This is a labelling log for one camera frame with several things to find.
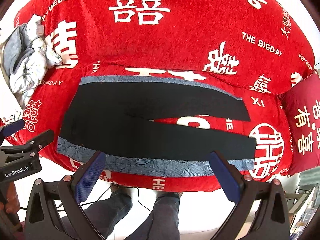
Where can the black pants grey patterned band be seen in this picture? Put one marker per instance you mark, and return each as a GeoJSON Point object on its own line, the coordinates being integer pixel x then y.
{"type": "Point", "coordinates": [153, 126]}

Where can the person's leg jeans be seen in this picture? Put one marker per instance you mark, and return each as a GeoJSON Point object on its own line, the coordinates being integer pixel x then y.
{"type": "Point", "coordinates": [162, 222]}
{"type": "Point", "coordinates": [105, 214]}

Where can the person's right leg jeans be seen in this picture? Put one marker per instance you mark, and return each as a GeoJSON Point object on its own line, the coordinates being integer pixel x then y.
{"type": "Point", "coordinates": [162, 222]}

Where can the red wedding print blanket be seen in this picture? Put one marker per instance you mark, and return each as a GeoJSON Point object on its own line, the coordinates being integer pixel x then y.
{"type": "Point", "coordinates": [252, 49]}

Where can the crumpled white grey quilt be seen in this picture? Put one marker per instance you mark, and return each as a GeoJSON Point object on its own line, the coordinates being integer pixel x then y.
{"type": "Point", "coordinates": [25, 59]}

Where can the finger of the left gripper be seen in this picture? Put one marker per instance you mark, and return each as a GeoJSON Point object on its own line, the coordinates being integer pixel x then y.
{"type": "Point", "coordinates": [40, 141]}
{"type": "Point", "coordinates": [12, 128]}

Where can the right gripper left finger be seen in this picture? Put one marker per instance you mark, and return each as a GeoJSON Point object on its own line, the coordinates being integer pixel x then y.
{"type": "Point", "coordinates": [42, 219]}

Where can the person's left hand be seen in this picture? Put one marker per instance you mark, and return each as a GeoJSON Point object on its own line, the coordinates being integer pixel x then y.
{"type": "Point", "coordinates": [13, 204]}

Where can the red embroidered pillow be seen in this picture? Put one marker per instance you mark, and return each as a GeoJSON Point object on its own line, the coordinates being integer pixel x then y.
{"type": "Point", "coordinates": [301, 106]}

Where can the person's left leg jeans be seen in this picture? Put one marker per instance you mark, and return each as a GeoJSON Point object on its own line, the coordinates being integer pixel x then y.
{"type": "Point", "coordinates": [105, 214]}

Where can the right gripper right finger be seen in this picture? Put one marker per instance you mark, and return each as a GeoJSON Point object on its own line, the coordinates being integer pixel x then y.
{"type": "Point", "coordinates": [271, 220]}

